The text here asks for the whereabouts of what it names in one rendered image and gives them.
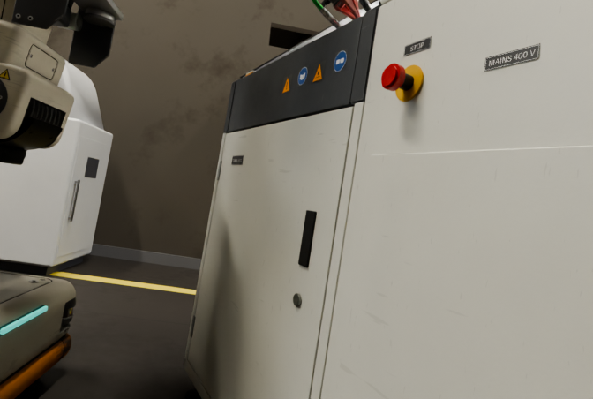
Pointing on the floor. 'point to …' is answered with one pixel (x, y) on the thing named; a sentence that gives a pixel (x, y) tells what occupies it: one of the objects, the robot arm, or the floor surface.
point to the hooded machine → (56, 190)
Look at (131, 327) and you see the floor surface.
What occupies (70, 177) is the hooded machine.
